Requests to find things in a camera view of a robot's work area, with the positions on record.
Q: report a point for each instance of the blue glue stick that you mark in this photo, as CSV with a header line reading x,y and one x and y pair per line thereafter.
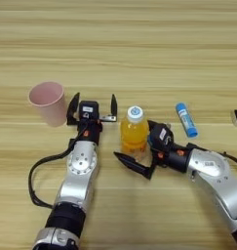
x,y
186,120

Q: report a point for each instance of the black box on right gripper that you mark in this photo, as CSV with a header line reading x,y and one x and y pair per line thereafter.
x,y
162,138

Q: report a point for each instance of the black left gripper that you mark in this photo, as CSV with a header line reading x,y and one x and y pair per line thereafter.
x,y
89,132

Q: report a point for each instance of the orange juice bottle white cap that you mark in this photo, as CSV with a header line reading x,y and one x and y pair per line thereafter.
x,y
134,133

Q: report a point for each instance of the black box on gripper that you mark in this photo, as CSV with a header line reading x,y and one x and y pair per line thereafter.
x,y
88,110
162,138

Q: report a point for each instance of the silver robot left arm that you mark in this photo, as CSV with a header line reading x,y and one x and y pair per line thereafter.
x,y
81,166

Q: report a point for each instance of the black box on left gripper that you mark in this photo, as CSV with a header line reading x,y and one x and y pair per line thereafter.
x,y
88,110

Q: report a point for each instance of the pink plastic cup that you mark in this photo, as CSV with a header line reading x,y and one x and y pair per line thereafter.
x,y
50,105

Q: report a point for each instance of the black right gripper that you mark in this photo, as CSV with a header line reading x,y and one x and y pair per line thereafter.
x,y
175,158

